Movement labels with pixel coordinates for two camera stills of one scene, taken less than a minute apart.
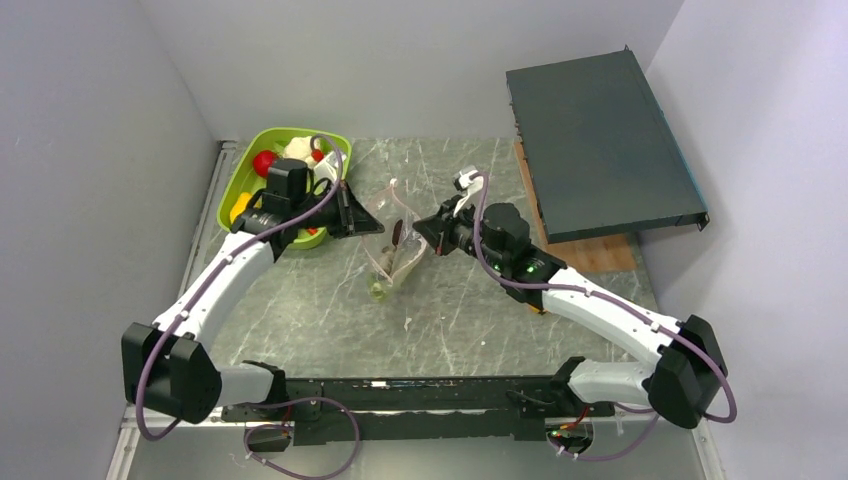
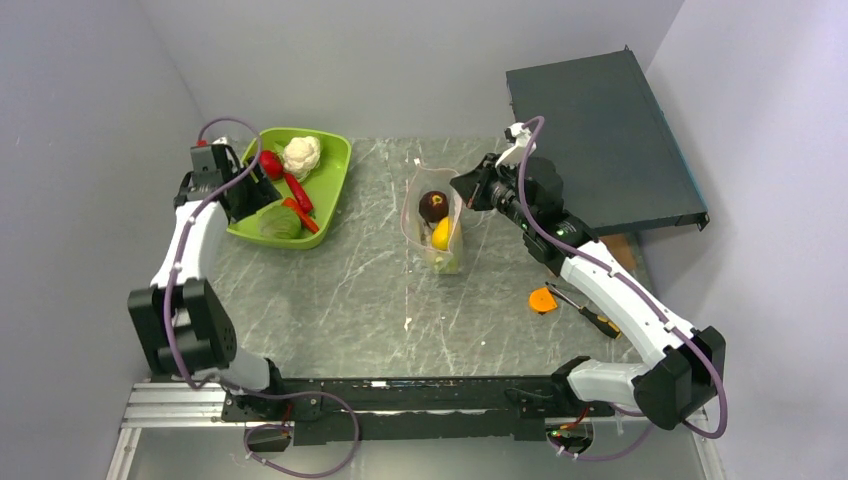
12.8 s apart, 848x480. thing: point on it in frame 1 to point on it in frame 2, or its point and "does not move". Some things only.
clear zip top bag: x=396 y=250 to x=432 y=218
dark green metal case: x=602 y=156 does not move
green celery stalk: x=377 y=291 to x=447 y=265
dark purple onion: x=397 y=232 to x=433 y=206
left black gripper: x=352 y=217 to x=263 y=194
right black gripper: x=434 y=229 to x=469 y=185
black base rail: x=358 y=411 does not move
